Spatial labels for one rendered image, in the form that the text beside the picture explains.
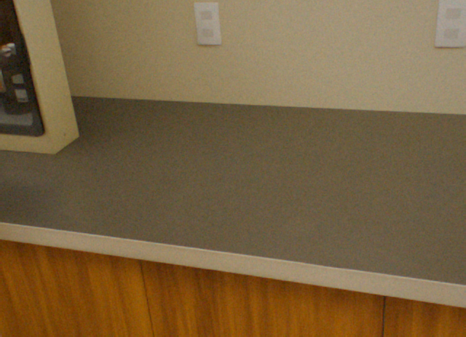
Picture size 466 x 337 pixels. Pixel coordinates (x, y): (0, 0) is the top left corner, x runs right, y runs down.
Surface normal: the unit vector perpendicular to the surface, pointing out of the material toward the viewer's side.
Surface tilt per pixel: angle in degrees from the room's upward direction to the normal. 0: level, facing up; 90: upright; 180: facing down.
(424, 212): 0
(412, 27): 90
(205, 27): 90
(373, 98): 90
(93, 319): 90
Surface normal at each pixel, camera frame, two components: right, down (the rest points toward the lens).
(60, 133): 0.95, 0.08
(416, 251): -0.07, -0.89
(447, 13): -0.32, 0.44
